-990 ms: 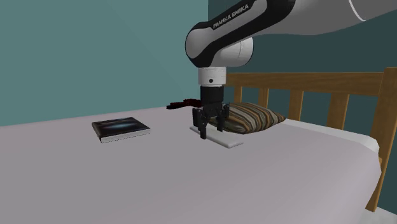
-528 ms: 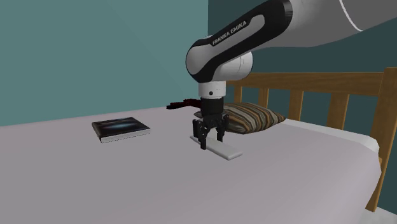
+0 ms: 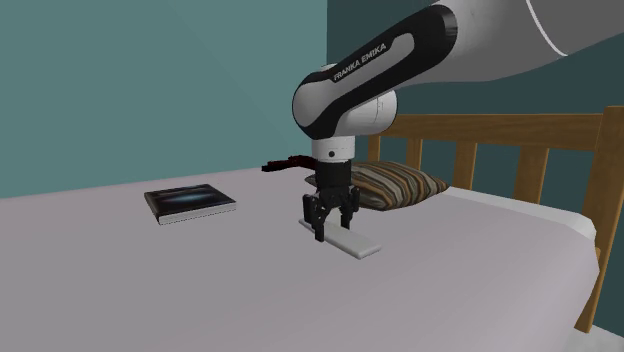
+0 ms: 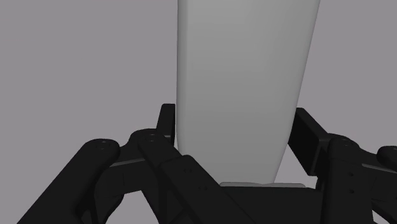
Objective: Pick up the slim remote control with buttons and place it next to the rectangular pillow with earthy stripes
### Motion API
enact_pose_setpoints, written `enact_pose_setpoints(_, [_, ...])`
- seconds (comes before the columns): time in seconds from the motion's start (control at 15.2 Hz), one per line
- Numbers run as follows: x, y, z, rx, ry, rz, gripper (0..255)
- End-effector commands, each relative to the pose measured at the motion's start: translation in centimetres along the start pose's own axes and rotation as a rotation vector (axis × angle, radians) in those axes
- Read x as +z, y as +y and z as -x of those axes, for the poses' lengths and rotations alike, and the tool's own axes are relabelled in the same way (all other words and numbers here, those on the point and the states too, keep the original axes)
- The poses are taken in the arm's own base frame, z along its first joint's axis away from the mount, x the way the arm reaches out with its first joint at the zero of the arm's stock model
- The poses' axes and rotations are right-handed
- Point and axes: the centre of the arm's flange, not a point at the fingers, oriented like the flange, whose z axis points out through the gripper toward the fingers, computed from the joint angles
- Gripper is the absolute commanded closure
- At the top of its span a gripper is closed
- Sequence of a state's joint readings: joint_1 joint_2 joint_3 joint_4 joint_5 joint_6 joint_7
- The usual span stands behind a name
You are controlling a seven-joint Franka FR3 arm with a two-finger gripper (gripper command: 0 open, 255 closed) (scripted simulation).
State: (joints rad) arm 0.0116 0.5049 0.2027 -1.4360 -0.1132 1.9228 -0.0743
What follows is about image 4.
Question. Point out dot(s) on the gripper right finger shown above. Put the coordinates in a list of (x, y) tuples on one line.
[(344, 173)]

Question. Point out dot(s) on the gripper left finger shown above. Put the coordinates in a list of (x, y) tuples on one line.
[(173, 173)]

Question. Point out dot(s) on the white rounded oblong object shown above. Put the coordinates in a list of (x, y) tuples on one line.
[(238, 86)]

